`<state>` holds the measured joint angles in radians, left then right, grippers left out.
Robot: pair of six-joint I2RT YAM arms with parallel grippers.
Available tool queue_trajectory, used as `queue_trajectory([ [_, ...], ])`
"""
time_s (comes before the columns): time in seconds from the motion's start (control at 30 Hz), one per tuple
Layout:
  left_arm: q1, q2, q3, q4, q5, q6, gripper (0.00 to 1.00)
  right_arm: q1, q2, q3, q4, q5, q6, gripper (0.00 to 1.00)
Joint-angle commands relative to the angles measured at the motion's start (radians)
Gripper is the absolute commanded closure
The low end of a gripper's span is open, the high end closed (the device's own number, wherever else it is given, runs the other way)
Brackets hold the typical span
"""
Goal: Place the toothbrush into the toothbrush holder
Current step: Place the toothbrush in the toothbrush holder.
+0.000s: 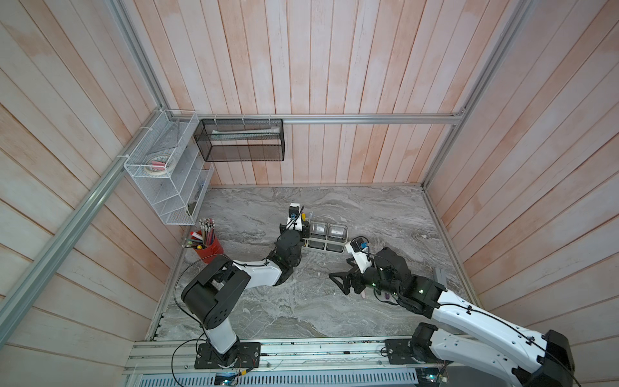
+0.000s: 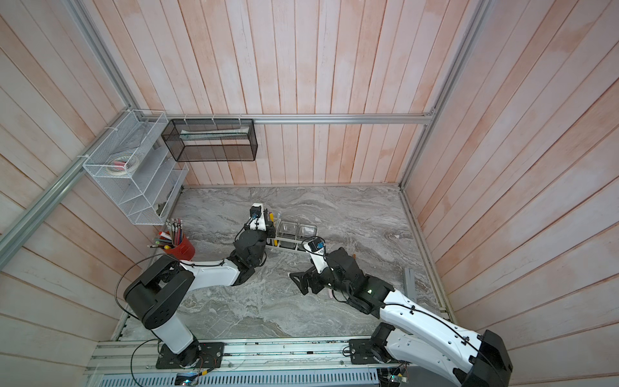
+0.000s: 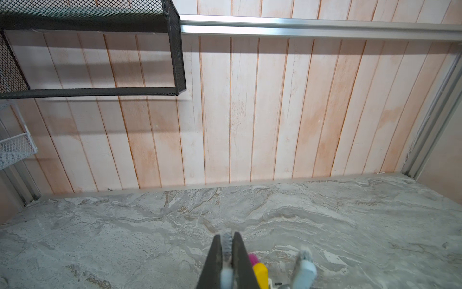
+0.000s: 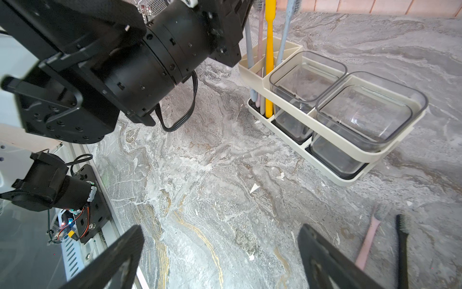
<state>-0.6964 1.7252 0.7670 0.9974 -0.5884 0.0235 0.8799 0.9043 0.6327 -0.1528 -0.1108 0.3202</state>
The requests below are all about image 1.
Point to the white wire mesh shelf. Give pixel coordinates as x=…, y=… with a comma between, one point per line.
x=177, y=197

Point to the black mesh basket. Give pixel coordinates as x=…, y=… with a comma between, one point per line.
x=240, y=140

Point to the red pencil cup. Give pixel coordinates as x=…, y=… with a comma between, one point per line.
x=208, y=253

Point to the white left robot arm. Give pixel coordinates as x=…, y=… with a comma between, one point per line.
x=213, y=293

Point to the pens in red cup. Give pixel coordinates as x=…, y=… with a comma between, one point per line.
x=204, y=237

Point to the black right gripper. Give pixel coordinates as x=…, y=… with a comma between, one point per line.
x=345, y=288

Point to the cream toothbrush holder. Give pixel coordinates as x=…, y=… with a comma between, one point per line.
x=327, y=237

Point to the grey flat bar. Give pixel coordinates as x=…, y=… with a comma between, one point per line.
x=440, y=276

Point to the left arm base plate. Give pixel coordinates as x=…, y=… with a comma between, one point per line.
x=239, y=356

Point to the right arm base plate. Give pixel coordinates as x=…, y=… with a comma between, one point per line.
x=404, y=351

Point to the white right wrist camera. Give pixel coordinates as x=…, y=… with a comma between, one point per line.
x=358, y=247

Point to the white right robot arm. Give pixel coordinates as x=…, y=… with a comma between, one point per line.
x=457, y=331

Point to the tape roll on shelf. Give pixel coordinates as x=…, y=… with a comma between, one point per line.
x=159, y=165

